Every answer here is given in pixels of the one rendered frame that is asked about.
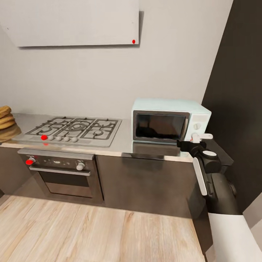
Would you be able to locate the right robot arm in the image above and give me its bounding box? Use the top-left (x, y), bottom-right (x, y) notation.
top-left (177, 133), bottom-right (262, 262)

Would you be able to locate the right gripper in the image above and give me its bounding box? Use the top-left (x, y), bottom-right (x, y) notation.
top-left (177, 140), bottom-right (206, 154)

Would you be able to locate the microwave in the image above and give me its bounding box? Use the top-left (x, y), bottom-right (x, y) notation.
top-left (131, 98), bottom-right (211, 143)

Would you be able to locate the popcorn bag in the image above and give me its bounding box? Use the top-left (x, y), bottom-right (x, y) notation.
top-left (0, 106), bottom-right (16, 130)

